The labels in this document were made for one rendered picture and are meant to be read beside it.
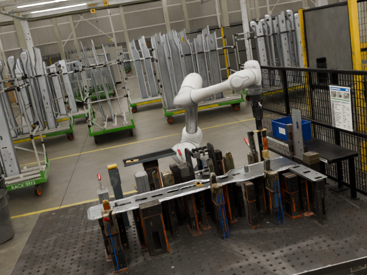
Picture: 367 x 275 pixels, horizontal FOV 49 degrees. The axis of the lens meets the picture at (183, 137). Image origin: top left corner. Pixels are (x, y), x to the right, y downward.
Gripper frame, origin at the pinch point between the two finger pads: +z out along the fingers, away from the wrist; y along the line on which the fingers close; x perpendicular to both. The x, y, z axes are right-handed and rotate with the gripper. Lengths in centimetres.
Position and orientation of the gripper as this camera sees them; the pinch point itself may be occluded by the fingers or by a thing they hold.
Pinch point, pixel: (259, 124)
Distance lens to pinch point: 263.5
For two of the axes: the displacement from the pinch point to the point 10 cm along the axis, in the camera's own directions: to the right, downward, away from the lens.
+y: 2.8, 1.9, -9.4
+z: 1.7, 9.6, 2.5
